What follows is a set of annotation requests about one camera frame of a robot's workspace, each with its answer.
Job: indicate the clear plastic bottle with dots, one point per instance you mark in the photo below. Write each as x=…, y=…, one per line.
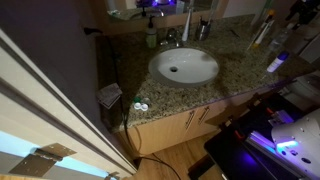
x=278, y=40

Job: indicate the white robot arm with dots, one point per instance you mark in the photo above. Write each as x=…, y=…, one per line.
x=299, y=143

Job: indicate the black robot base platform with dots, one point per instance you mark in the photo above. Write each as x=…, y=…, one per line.
x=245, y=150

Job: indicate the white oval sink basin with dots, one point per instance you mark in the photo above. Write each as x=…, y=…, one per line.
x=183, y=68

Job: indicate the chrome sink faucet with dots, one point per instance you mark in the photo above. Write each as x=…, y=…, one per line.
x=172, y=37

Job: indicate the green soap dispenser bottle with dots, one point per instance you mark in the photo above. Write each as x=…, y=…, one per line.
x=151, y=34

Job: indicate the white bottle blue cap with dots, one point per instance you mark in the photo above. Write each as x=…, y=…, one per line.
x=278, y=61

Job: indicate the contact lens case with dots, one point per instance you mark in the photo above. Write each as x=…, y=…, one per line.
x=141, y=103

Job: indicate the wooden vanity cabinet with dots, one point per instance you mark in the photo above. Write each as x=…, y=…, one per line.
x=169, y=131

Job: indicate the small dark box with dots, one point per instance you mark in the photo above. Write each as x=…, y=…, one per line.
x=108, y=95

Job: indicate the white electric toothbrush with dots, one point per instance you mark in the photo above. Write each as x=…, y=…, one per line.
x=187, y=24

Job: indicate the metal toothbrush holder cup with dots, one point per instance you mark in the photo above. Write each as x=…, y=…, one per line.
x=203, y=30

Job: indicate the white tube yellow cap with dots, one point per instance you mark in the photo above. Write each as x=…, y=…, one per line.
x=263, y=30

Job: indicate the white door with hinge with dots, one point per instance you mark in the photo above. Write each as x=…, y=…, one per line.
x=35, y=110

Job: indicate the wall mirror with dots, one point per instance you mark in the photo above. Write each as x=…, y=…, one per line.
x=126, y=10

